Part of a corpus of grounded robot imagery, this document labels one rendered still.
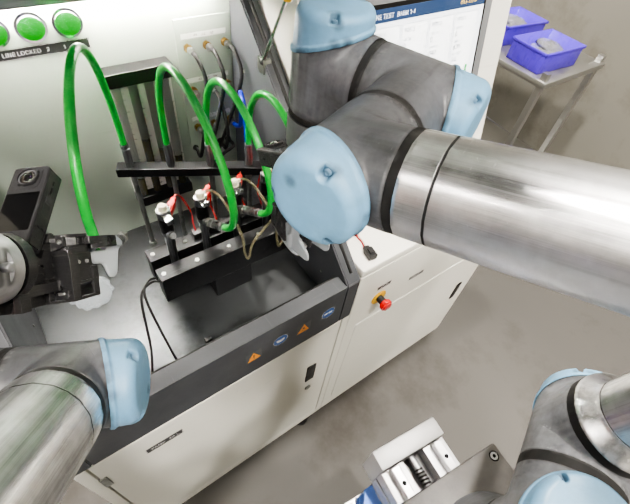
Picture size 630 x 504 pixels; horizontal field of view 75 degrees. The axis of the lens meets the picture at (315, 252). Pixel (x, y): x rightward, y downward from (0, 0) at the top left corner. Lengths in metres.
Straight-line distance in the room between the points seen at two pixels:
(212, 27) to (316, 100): 0.66
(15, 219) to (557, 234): 0.52
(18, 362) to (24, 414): 0.11
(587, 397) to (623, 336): 2.10
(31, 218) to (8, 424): 0.30
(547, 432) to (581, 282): 0.39
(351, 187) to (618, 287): 0.15
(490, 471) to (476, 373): 1.35
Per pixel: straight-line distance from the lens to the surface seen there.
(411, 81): 0.36
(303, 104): 0.43
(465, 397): 2.04
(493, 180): 0.25
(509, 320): 2.36
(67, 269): 0.56
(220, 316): 1.05
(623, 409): 0.57
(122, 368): 0.38
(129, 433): 0.96
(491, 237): 0.25
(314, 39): 0.40
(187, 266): 0.96
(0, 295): 0.50
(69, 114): 0.65
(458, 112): 0.37
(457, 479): 0.76
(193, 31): 1.05
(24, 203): 0.58
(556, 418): 0.62
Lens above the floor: 1.73
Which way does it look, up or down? 49 degrees down
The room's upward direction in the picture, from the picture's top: 9 degrees clockwise
